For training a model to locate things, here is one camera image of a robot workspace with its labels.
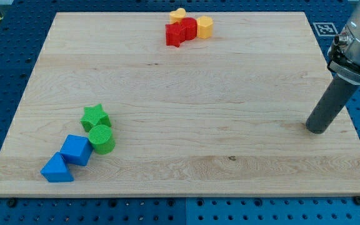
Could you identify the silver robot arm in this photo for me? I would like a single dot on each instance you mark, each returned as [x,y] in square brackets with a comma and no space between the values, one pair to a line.
[344,53]

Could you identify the blue triangle block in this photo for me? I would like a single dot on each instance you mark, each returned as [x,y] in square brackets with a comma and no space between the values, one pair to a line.
[56,170]

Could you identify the light wooden board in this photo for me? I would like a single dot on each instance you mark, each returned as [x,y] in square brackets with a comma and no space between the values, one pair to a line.
[223,116]

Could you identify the red star block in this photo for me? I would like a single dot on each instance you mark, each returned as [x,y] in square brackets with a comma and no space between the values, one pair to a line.
[175,34]

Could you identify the green cylinder block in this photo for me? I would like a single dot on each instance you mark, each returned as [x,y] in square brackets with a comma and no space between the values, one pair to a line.
[101,139]

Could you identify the green star block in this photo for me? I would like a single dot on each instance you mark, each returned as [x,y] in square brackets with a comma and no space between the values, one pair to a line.
[93,116]

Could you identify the red cylinder block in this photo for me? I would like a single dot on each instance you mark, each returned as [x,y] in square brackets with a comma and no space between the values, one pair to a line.
[190,25]

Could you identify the yellow hexagon block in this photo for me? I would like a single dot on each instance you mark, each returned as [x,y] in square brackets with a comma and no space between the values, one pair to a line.
[204,27]

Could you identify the yellow heart block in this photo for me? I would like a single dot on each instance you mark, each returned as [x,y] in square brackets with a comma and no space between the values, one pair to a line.
[177,15]

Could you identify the blue cube block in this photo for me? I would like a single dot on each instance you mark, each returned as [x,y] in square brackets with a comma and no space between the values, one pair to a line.
[76,150]

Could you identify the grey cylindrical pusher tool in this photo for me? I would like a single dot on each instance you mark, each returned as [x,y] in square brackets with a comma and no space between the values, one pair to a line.
[330,104]

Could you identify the white fiducial marker tag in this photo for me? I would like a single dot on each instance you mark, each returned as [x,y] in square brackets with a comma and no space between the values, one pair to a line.
[325,29]

